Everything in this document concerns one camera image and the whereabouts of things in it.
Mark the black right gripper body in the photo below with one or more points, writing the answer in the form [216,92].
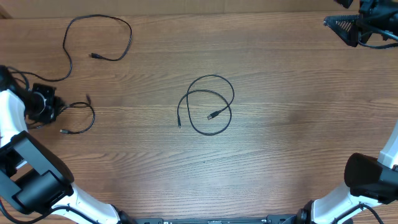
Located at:
[380,14]

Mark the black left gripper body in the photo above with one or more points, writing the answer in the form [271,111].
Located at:
[43,104]

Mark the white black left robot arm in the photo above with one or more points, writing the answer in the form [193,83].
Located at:
[33,179]

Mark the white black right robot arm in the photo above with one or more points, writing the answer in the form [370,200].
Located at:
[368,181]

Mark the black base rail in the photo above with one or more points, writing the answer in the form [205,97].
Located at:
[270,219]

